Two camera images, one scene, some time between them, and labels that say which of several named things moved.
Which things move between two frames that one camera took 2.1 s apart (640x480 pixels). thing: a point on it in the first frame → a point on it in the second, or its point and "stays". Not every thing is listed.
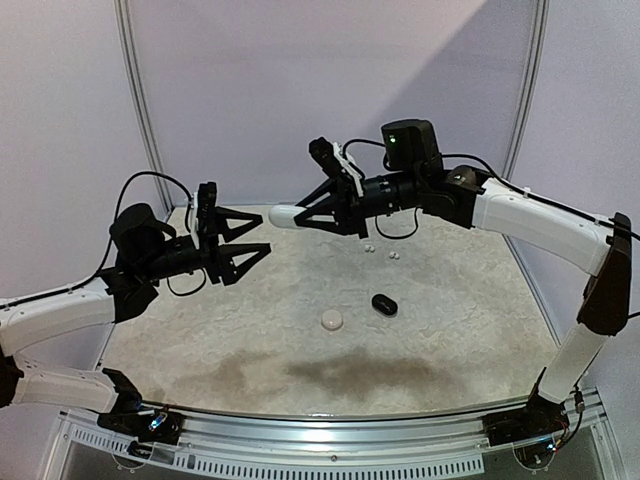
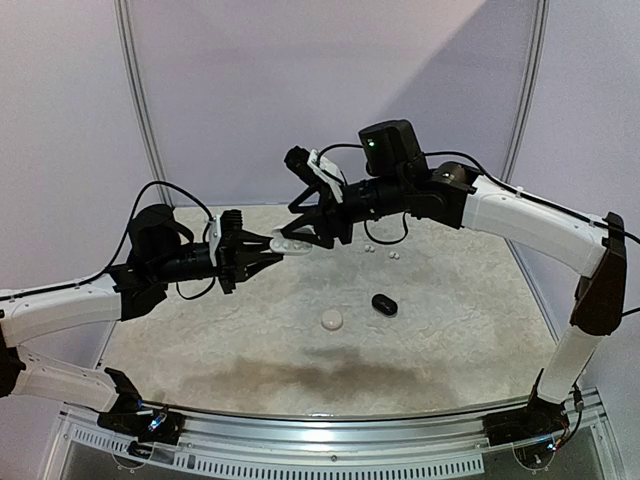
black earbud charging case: (384, 304) stays
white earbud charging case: (283, 216) → (290, 247)
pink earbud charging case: (332, 320) stays
